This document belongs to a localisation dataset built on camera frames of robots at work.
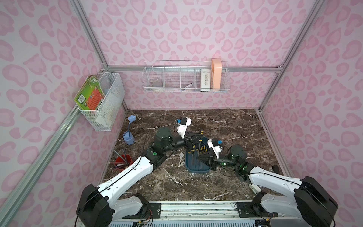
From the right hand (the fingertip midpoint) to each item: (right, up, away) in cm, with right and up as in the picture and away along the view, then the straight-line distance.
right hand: (197, 159), depth 71 cm
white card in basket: (+6, +46, +21) cm, 50 cm away
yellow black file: (+1, +9, -3) cm, 9 cm away
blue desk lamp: (-44, +8, +24) cm, 51 cm away
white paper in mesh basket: (-53, +26, +15) cm, 61 cm away
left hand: (+2, +13, -5) cm, 14 cm away
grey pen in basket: (-7, +41, +22) cm, 47 cm away
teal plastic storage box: (-1, -9, +19) cm, 21 cm away
